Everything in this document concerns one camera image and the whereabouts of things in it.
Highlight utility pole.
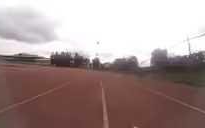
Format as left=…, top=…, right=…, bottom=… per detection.
left=185, top=34, right=193, bottom=56

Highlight overhead wires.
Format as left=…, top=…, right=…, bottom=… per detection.
left=139, top=31, right=205, bottom=65

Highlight tall light pole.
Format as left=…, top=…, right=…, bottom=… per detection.
left=95, top=40, right=101, bottom=60

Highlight grass strip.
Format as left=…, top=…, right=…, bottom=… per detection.
left=136, top=68, right=205, bottom=90

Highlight low building with flat roof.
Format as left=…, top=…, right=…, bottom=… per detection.
left=0, top=52, right=51, bottom=65

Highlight row of trees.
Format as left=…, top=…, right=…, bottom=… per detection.
left=49, top=47, right=205, bottom=70

